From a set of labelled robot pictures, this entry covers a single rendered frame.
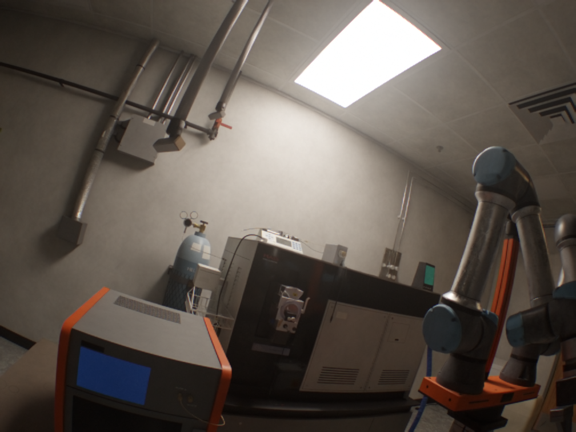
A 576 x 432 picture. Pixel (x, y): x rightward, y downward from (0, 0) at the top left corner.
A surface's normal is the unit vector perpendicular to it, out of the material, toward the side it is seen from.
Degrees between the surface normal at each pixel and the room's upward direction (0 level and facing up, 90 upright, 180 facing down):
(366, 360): 90
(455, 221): 90
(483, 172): 80
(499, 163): 82
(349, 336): 90
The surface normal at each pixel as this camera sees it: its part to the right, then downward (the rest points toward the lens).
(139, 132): 0.37, -0.04
